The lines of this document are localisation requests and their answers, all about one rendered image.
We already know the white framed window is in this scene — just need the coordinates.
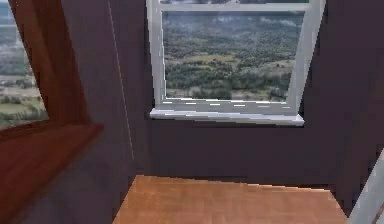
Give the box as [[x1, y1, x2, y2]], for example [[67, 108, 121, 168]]
[[145, 0, 327, 127]]

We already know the brown wooden framed window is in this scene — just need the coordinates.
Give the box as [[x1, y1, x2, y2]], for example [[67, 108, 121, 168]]
[[0, 0, 105, 224]]

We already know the pale grey slanted panel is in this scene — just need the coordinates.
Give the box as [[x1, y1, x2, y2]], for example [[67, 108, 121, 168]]
[[347, 148, 384, 224]]

